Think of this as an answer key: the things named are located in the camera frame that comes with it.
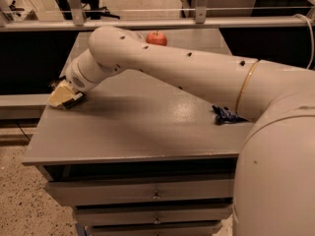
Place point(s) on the bottom grey drawer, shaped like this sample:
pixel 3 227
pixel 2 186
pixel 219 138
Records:
pixel 195 228

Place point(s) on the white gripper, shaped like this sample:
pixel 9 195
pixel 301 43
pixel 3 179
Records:
pixel 74 78

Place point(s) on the metal railing frame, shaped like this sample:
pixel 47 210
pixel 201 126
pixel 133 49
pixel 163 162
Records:
pixel 36 15

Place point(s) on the blue blueberry rxbar wrapper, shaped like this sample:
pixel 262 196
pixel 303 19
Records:
pixel 224 116

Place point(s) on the grey drawer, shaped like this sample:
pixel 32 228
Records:
pixel 195 228
pixel 92 193
pixel 157 214

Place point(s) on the grey drawer cabinet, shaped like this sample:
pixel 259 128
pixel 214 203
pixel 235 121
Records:
pixel 134 128

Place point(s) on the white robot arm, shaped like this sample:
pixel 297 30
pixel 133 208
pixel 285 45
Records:
pixel 274 189

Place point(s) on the middle grey drawer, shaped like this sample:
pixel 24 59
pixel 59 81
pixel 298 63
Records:
pixel 157 214

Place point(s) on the top grey drawer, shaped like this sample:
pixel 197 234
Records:
pixel 92 193

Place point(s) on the red apple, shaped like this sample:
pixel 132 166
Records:
pixel 156 37

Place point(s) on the black chocolate rxbar wrapper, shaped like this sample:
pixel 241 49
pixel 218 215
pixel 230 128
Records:
pixel 70 103

